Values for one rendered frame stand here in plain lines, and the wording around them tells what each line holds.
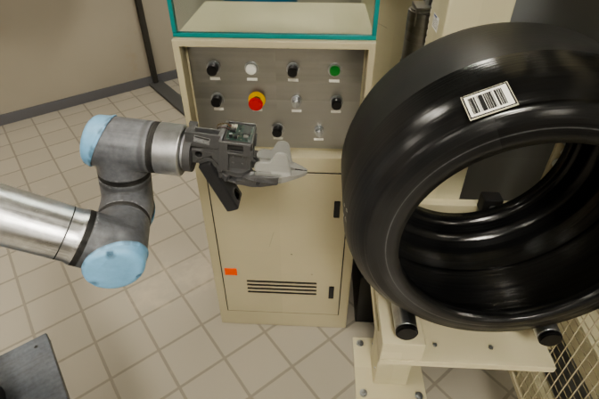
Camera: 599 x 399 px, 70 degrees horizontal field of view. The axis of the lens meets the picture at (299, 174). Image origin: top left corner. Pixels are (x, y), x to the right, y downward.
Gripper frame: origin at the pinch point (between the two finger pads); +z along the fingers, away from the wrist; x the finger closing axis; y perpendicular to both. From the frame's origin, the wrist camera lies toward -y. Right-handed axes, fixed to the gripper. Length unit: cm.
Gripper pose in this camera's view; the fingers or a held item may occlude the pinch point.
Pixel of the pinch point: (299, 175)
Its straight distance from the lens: 76.2
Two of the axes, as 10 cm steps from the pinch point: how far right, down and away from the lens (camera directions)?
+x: 0.5, -5.9, 8.0
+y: 1.2, -8.0, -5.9
